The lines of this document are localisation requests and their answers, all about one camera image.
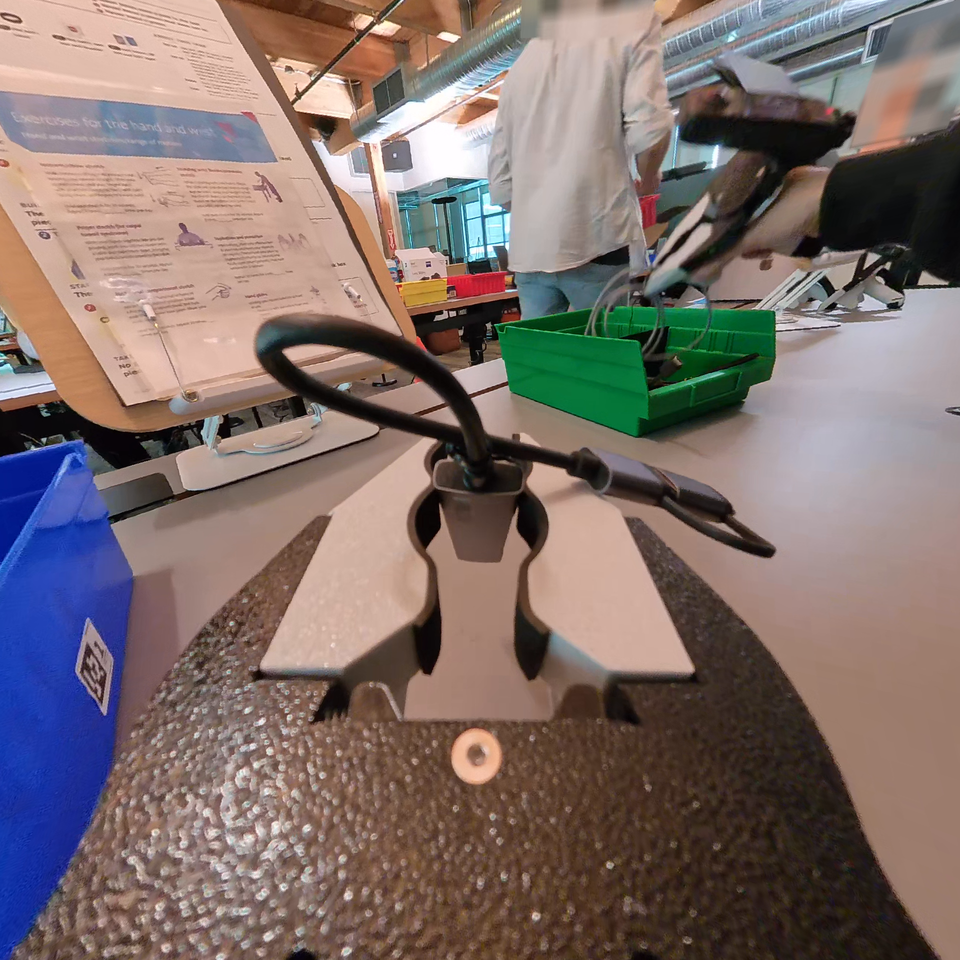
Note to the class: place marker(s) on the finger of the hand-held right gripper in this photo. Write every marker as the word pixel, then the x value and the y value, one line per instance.
pixel 679 251
pixel 724 240

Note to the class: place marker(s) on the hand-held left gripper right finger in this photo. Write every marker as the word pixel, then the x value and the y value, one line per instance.
pixel 607 600

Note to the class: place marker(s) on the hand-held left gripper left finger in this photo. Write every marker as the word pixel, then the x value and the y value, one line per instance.
pixel 352 592

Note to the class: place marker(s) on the grey usb hub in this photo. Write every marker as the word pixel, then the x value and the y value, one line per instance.
pixel 480 525

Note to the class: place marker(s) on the green plastic bin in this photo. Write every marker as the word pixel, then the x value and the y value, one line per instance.
pixel 585 382

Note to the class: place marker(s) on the person's right forearm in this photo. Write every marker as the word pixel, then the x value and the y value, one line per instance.
pixel 892 195

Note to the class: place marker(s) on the person's right hand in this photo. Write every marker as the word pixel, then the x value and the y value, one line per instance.
pixel 799 214

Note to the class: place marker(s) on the red plastic bin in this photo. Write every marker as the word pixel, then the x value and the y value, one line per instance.
pixel 476 285
pixel 649 210

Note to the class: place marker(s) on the silver laptop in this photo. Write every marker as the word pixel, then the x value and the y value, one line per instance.
pixel 757 281

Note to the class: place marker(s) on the yellow plastic bin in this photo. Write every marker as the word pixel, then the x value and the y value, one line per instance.
pixel 424 294

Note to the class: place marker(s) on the white cardboard box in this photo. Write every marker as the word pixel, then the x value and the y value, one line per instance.
pixel 420 262

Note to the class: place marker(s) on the blue plastic bin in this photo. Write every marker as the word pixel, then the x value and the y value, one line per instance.
pixel 52 600

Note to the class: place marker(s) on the white air vent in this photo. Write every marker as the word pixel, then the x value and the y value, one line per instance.
pixel 390 94

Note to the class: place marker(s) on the instruction sheet on wooden stand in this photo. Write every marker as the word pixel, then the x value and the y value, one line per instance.
pixel 150 225

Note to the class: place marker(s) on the silver ventilation duct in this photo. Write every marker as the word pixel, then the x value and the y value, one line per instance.
pixel 450 60

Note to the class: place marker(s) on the black wall speaker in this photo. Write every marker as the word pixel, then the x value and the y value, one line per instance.
pixel 396 156

